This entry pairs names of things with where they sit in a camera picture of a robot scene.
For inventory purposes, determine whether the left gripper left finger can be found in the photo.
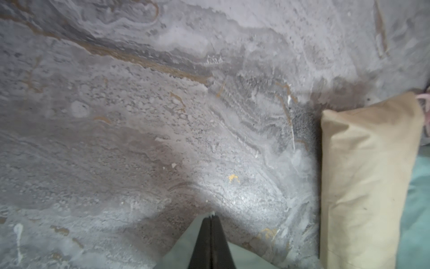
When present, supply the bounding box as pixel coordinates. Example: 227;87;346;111
188;217;212;269

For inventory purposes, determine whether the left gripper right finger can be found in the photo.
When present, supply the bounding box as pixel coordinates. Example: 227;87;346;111
211;215;236;269

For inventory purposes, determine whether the mint green umbrella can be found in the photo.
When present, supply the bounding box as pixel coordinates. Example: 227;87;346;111
396;146;430;269
155;212;275;269

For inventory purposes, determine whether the beige umbrella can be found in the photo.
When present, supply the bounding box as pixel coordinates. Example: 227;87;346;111
320;92;424;269

